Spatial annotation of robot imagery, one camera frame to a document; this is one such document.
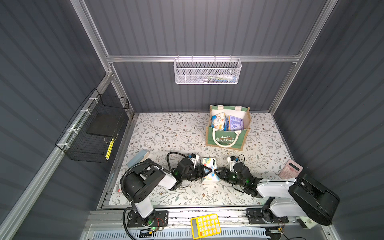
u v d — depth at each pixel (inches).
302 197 17.2
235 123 36.2
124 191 18.5
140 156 36.0
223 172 30.5
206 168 32.8
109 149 26.8
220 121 35.9
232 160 32.3
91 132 28.7
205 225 27.9
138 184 18.4
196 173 30.6
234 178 29.2
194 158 33.2
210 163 34.2
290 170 35.0
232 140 35.9
